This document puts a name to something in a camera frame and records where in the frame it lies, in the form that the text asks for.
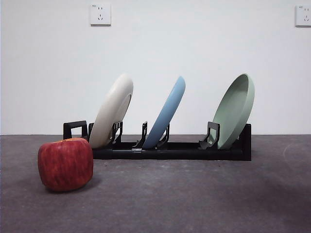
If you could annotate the blue plate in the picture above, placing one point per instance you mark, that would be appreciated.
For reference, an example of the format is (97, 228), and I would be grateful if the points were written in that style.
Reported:
(165, 114)

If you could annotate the green plate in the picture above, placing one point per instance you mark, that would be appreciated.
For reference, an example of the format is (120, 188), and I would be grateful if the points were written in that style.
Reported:
(230, 116)

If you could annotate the red apple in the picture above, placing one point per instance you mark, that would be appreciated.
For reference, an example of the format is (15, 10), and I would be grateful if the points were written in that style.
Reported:
(65, 165)

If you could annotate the white wall socket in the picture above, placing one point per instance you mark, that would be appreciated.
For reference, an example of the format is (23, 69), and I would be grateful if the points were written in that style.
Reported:
(100, 14)
(303, 16)

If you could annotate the black plate rack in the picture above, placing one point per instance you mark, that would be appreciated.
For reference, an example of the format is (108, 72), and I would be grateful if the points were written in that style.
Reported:
(175, 154)

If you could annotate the cream yellow plate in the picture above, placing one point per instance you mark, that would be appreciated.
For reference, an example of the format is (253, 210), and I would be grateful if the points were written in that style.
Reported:
(109, 114)

